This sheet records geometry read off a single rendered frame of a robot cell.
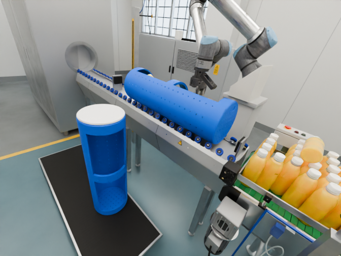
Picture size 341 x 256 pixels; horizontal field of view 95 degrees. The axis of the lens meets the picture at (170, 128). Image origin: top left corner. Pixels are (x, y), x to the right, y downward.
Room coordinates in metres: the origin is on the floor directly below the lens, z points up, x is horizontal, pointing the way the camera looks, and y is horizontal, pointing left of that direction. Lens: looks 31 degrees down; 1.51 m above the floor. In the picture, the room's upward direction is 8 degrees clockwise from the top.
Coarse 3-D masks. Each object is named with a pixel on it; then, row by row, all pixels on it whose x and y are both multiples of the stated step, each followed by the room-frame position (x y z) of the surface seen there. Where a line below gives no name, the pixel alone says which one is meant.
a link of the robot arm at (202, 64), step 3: (198, 60) 0.97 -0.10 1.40; (201, 60) 0.96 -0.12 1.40; (198, 63) 0.97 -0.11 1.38; (201, 63) 0.96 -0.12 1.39; (204, 63) 0.95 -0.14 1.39; (207, 63) 0.96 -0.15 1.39; (210, 63) 0.97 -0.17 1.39; (198, 66) 0.97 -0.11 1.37; (201, 66) 0.96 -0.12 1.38; (204, 66) 0.95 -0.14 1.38; (207, 66) 0.96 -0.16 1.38; (210, 66) 0.97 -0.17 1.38; (204, 69) 0.97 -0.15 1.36; (207, 69) 0.98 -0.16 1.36
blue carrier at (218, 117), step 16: (128, 80) 1.26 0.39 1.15; (144, 80) 1.17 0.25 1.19; (160, 80) 1.12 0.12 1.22; (176, 80) 1.13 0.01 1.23; (128, 96) 1.30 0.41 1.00; (144, 96) 1.11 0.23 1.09; (160, 96) 1.02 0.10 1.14; (176, 96) 0.96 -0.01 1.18; (192, 96) 0.92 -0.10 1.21; (160, 112) 1.02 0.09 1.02; (176, 112) 0.91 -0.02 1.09; (192, 112) 0.84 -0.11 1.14; (208, 112) 0.80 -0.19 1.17; (224, 112) 0.77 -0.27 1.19; (192, 128) 0.83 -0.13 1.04; (208, 128) 0.76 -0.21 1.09; (224, 128) 0.84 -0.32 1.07
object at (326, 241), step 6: (330, 228) 0.27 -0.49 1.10; (324, 234) 0.27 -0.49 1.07; (330, 234) 0.25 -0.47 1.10; (318, 240) 0.26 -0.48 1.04; (324, 240) 0.25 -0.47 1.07; (330, 240) 0.24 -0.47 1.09; (336, 240) 0.24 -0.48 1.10; (312, 246) 0.26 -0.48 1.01; (318, 246) 0.25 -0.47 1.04; (324, 246) 0.24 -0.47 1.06; (330, 246) 0.24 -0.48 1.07; (336, 246) 0.23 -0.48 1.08; (300, 252) 0.27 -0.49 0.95; (306, 252) 0.25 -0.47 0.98; (312, 252) 0.24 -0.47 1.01; (318, 252) 0.24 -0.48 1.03; (324, 252) 0.23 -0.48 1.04; (330, 252) 0.23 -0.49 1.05; (336, 252) 0.23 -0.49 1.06
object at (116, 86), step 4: (112, 76) 1.57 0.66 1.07; (116, 76) 1.59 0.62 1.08; (120, 76) 1.61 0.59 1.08; (112, 80) 1.58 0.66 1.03; (116, 80) 1.57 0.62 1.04; (120, 80) 1.61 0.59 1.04; (116, 84) 1.59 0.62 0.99; (120, 84) 1.62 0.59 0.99; (116, 88) 1.59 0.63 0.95; (120, 88) 1.62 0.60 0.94
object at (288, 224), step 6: (264, 210) 0.41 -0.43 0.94; (276, 216) 0.39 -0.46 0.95; (258, 222) 0.40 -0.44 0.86; (282, 222) 0.37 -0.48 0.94; (288, 222) 0.39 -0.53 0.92; (252, 228) 0.41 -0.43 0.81; (294, 228) 0.35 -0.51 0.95; (300, 234) 0.33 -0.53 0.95; (312, 240) 0.31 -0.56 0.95; (240, 246) 0.40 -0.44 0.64; (234, 252) 0.41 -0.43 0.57
